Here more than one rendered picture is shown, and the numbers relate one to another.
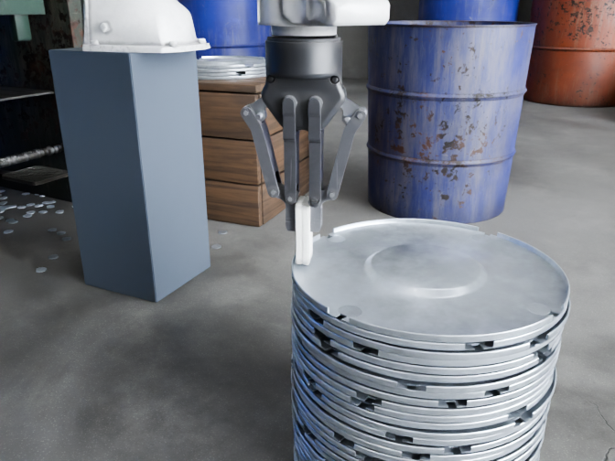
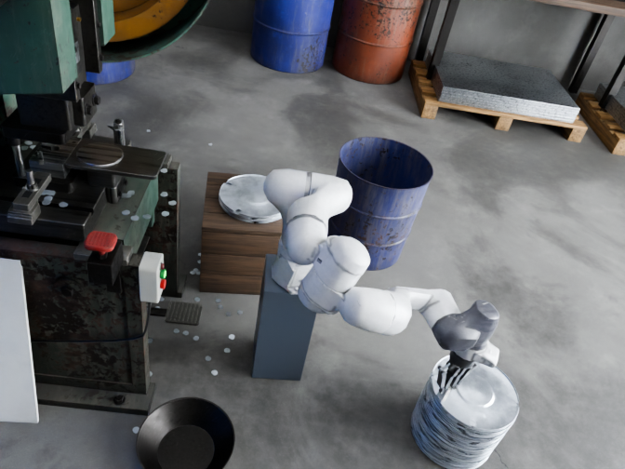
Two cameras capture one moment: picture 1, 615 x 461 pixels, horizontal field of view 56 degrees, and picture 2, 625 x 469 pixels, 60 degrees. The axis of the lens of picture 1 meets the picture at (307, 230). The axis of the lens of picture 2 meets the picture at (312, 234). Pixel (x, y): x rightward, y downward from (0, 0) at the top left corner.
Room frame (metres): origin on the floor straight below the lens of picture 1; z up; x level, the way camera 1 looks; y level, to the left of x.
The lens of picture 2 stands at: (-0.02, 1.04, 1.68)
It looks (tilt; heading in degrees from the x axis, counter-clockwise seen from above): 39 degrees down; 325
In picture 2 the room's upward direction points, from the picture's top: 12 degrees clockwise
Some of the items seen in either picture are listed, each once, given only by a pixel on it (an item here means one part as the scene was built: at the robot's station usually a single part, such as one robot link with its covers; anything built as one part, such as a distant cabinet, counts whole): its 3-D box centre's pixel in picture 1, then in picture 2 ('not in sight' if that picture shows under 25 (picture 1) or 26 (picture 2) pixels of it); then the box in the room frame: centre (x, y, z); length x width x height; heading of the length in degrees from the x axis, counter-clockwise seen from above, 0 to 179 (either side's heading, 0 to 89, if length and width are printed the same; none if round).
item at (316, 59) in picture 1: (304, 83); (460, 360); (0.58, 0.00, 0.45); 0.08 x 0.07 x 0.09; 82
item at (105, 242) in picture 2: not in sight; (101, 250); (1.05, 0.90, 0.72); 0.07 x 0.06 x 0.08; 61
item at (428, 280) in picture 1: (425, 267); (474, 390); (0.57, -0.13, 0.25); 0.29 x 0.29 x 0.01
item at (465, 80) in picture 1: (441, 116); (374, 205); (1.56, -0.36, 0.24); 0.42 x 0.42 x 0.48
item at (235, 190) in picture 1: (225, 137); (251, 234); (1.59, 0.23, 0.18); 0.40 x 0.38 x 0.35; 67
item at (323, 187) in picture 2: not in sight; (320, 206); (0.99, 0.33, 0.78); 0.25 x 0.18 x 0.11; 151
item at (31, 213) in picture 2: not in sight; (31, 189); (1.30, 1.03, 0.76); 0.17 x 0.06 x 0.10; 151
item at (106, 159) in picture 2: not in sight; (118, 175); (1.37, 0.79, 0.72); 0.25 x 0.14 x 0.14; 61
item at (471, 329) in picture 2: not in sight; (466, 326); (0.59, 0.05, 0.61); 0.18 x 0.10 x 0.13; 78
